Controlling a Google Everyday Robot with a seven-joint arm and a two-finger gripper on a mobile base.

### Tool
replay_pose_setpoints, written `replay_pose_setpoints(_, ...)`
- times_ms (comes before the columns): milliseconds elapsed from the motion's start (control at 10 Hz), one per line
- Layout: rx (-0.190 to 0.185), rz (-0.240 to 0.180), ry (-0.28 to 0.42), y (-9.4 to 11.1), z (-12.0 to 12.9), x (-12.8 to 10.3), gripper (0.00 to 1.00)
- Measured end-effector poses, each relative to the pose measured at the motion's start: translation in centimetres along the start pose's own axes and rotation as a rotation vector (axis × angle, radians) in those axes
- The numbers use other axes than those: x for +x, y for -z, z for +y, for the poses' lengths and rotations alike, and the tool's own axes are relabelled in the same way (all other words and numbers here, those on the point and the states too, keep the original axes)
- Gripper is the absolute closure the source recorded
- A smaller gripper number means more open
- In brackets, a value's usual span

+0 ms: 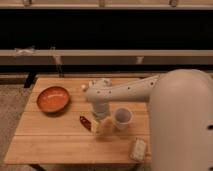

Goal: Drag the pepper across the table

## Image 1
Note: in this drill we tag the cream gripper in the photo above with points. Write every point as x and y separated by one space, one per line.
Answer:
102 127

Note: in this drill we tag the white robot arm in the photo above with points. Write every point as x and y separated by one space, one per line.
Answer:
180 105

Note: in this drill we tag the white cup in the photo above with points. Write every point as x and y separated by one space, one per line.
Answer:
122 118

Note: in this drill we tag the white scrub pad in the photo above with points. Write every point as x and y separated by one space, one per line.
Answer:
138 150

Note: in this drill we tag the orange bowl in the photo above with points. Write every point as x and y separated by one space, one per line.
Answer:
53 99

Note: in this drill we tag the wooden wall rail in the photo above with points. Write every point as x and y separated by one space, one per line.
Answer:
53 57

